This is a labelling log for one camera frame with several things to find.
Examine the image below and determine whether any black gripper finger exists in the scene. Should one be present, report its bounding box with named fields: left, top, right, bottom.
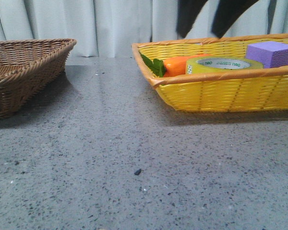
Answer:
left=176, top=0, right=207, bottom=38
left=211, top=0, right=258, bottom=38

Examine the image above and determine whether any yellow tape roll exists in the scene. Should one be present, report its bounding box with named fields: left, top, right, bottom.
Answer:
left=185, top=56, right=264, bottom=74

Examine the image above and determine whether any orange toy carrot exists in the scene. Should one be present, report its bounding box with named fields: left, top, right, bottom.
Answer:
left=140, top=54, right=209, bottom=78

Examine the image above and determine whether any purple foam block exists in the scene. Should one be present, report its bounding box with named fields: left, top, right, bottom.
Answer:
left=245, top=41, right=288, bottom=69

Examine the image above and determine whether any white curtain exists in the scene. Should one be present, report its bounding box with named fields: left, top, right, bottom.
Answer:
left=0, top=0, right=288, bottom=58

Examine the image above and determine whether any yellow wicker basket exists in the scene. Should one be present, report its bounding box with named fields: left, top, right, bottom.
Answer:
left=132, top=34, right=288, bottom=112

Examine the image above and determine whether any brown wicker basket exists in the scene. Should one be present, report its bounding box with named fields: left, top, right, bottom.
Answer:
left=0, top=38, right=77, bottom=119

